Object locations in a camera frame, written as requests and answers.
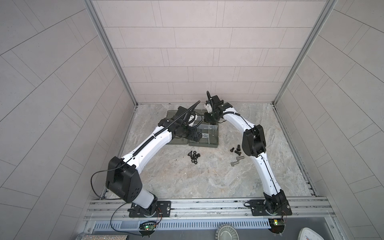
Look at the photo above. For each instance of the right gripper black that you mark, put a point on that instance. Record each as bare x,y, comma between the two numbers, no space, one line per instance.
207,119

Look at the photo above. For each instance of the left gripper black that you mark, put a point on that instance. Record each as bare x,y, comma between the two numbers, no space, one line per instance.
191,136

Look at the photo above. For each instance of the clear green organizer box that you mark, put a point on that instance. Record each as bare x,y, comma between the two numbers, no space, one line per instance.
210,137

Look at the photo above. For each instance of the silver hex bolt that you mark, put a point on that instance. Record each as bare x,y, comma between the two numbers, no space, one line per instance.
237,161

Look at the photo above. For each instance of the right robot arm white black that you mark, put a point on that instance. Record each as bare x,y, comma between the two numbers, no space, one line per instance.
254,146

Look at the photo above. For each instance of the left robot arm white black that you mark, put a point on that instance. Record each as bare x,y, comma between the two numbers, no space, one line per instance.
123,174

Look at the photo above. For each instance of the black hex bolt on table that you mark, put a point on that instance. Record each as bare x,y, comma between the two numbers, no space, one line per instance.
238,150

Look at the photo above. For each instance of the left circuit board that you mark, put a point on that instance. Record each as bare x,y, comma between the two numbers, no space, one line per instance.
148,226

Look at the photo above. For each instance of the circuit board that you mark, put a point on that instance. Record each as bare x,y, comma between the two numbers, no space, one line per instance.
277,226
148,226

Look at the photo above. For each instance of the round metal dish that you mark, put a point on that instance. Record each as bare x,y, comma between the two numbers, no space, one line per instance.
226,232

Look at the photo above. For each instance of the right circuit board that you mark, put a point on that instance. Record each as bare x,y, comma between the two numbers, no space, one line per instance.
277,226

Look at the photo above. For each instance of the glittery grey roll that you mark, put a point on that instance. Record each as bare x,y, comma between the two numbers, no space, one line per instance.
102,237

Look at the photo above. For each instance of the white scale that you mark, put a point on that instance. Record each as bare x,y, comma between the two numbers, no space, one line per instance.
309,234

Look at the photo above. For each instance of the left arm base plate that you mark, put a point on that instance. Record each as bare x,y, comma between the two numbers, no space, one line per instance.
158,209

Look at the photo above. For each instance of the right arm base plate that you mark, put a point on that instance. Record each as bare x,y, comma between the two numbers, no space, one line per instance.
262,208

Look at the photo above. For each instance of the aluminium mounting rail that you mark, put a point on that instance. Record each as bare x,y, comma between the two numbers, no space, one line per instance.
229,208

